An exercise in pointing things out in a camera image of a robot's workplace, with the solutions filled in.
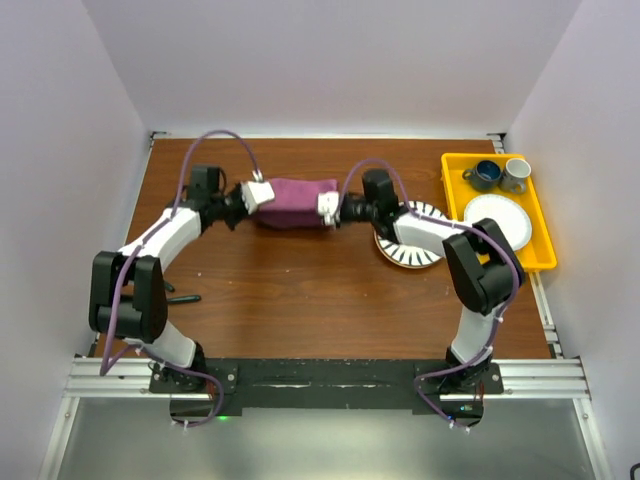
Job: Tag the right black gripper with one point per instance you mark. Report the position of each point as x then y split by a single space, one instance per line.
342 216

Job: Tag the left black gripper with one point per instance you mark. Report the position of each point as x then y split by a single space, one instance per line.
237 192

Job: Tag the purple cloth napkin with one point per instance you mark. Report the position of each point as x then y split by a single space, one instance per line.
295 205

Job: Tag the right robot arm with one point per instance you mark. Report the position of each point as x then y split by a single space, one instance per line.
485 273

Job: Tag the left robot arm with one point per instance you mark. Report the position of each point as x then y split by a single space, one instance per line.
128 299

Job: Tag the blue striped white plate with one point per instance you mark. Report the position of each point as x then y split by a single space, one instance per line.
407 256

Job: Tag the blue grey bowl cup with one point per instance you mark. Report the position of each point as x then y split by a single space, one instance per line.
484 176

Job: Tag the white plate in tray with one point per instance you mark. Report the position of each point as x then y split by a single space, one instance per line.
512 219

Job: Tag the white grey mug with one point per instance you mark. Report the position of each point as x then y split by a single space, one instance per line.
514 176

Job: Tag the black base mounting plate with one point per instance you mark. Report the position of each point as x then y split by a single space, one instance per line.
362 384

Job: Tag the yellow plastic tray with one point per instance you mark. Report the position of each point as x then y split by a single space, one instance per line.
539 253

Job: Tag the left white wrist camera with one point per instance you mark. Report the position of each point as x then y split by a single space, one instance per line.
256 192

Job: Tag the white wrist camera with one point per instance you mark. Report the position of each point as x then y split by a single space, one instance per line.
328 207
256 192

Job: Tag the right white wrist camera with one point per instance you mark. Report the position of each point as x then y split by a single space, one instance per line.
328 207

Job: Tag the gold spoon green handle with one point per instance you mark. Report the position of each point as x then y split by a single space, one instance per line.
181 300

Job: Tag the aluminium frame rail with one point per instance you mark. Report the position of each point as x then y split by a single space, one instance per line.
308 294

